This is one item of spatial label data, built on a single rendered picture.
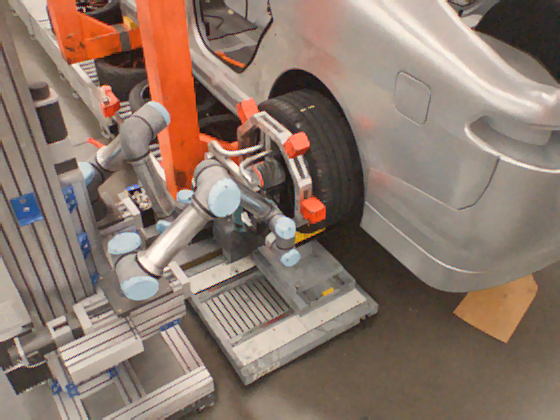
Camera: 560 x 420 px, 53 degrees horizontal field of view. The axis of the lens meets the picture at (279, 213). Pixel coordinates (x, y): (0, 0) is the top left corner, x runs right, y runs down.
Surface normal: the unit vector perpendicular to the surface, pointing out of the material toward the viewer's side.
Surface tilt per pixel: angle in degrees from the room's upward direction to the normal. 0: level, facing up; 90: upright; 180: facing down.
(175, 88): 90
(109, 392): 0
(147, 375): 0
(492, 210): 89
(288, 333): 0
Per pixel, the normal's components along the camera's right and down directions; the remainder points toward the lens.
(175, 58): 0.54, 0.55
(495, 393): 0.00, -0.76
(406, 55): -0.82, 0.19
